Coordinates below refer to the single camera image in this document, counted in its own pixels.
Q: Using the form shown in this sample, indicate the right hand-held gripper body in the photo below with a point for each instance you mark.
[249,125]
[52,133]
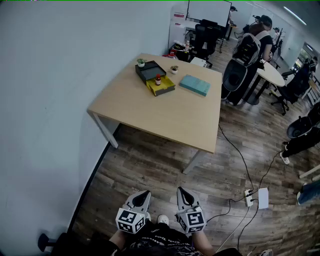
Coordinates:
[192,220]

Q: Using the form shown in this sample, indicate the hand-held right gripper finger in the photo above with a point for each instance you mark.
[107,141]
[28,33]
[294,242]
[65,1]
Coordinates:
[195,200]
[180,202]

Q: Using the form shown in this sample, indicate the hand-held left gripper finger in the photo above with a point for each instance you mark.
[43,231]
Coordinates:
[147,206]
[130,199]

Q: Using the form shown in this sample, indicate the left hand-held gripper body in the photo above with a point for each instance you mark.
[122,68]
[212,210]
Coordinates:
[130,221]

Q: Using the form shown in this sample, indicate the small red-capped bottle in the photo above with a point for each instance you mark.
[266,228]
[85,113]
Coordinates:
[158,80]

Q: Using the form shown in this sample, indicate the black tray box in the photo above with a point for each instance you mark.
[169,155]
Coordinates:
[150,72]

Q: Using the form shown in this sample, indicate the person's right forearm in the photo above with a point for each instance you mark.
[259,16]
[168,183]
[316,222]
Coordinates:
[202,243]

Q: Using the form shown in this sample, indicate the person's left forearm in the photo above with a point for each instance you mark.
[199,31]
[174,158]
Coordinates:
[118,240]

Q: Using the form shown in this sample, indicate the white power strip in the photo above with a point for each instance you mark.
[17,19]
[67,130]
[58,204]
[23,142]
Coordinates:
[263,198]
[248,198]

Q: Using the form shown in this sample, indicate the person's white shoe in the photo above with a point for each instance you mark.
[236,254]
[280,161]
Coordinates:
[163,220]

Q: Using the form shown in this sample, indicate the person's black printed shirt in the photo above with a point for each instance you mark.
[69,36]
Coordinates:
[160,242]

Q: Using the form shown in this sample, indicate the white metal table leg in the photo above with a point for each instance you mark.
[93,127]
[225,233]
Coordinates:
[105,130]
[193,162]

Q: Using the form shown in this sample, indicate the teal book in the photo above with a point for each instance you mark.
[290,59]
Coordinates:
[195,85]

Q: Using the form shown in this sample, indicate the black mesh office chair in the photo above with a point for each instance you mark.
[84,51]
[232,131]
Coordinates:
[233,77]

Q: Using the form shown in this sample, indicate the brownish plant in white pot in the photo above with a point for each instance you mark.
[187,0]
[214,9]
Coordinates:
[174,70]

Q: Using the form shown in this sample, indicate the green plant in white pot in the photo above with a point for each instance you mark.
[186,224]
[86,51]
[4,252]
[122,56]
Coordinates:
[141,63]

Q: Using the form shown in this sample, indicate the white square appliance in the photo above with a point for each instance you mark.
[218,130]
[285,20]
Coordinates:
[198,62]

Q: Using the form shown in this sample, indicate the round white table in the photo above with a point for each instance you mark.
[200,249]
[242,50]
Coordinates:
[272,75]

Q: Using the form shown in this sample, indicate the clear water jug red cap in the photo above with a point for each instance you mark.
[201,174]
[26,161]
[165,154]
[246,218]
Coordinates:
[172,55]

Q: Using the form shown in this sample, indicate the black low table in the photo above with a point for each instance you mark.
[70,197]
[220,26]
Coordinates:
[178,50]

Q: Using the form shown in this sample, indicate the plastic bottle pink label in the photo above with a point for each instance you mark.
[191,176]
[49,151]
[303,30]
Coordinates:
[187,46]

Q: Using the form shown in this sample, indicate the grey and black backpack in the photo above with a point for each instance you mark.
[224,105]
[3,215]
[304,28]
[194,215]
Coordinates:
[247,50]

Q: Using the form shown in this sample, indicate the white cabinet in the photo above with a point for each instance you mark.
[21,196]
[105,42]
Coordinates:
[176,30]

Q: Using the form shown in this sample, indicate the whiteboard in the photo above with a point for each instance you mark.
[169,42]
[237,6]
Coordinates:
[208,11]

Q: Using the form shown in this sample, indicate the ceiling light strip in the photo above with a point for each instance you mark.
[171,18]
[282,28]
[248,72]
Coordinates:
[295,15]

